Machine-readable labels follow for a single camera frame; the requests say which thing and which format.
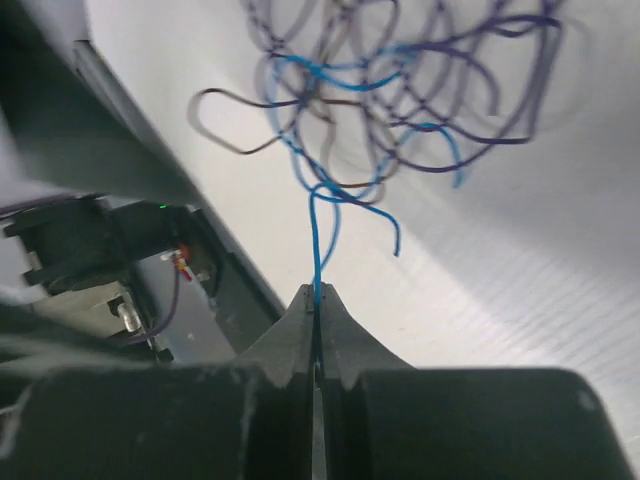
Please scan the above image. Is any brown wire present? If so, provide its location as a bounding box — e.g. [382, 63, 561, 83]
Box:
[188, 87, 386, 206]

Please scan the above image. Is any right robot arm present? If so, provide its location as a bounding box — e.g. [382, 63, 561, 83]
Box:
[1, 199, 420, 479]

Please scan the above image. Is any dark blue wire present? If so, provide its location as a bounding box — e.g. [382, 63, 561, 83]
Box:
[264, 42, 469, 291]

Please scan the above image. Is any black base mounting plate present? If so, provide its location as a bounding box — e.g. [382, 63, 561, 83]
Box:
[1, 42, 280, 375]

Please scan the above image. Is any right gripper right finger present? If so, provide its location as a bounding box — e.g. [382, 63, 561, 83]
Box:
[314, 283, 413, 479]

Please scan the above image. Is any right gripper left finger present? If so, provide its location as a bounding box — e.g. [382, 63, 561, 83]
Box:
[235, 285, 314, 479]

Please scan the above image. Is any purple wire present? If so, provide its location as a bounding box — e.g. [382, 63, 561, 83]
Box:
[239, 0, 564, 174]

